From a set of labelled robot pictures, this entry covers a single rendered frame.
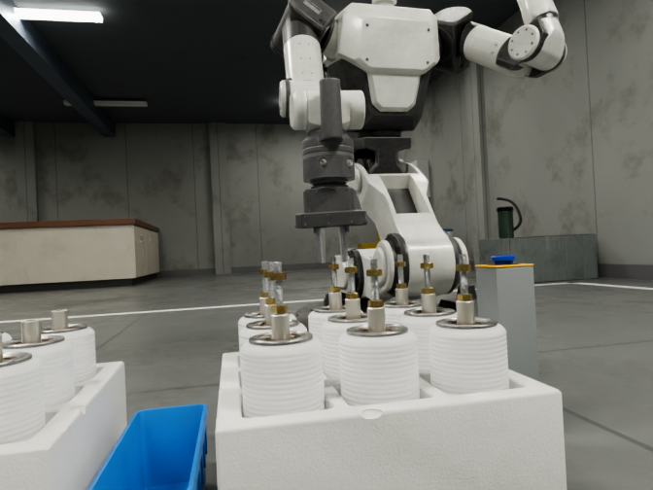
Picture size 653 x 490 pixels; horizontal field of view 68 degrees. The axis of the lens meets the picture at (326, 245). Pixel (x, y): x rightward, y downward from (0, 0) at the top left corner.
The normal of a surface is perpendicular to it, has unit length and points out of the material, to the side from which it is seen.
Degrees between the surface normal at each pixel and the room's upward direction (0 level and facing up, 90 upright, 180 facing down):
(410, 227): 38
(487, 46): 87
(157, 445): 88
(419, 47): 101
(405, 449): 90
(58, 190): 90
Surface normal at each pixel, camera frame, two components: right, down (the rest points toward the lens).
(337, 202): -0.21, 0.00
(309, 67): 0.12, -0.44
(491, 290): -0.98, 0.04
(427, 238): 0.09, -0.77
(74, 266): 0.20, -0.02
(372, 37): 0.30, 0.17
